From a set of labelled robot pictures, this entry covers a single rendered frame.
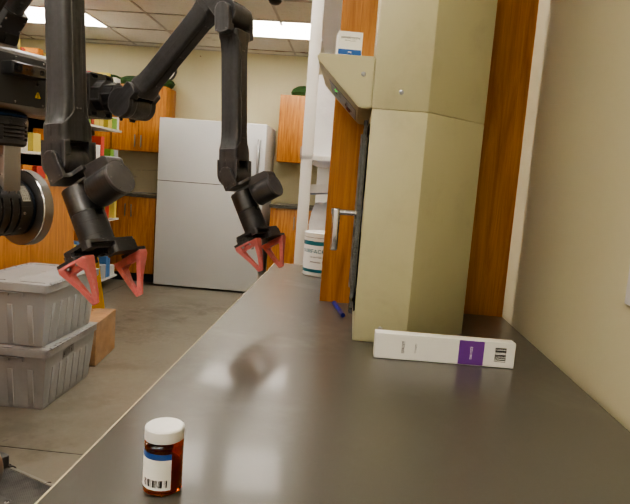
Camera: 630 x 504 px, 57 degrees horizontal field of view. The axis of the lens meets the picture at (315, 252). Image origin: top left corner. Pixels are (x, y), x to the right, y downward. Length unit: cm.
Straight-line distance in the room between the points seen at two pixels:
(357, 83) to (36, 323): 238
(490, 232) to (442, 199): 37
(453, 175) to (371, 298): 31
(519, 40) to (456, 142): 45
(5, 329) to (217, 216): 336
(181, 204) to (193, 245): 45
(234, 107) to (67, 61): 49
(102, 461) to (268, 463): 18
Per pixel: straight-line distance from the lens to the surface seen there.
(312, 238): 193
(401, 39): 120
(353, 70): 119
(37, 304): 317
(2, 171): 162
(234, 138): 144
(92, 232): 102
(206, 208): 625
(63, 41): 109
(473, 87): 131
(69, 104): 107
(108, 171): 99
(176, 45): 158
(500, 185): 158
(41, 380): 328
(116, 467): 70
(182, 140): 632
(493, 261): 159
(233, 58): 147
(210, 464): 70
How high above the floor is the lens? 126
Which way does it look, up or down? 7 degrees down
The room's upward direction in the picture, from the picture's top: 4 degrees clockwise
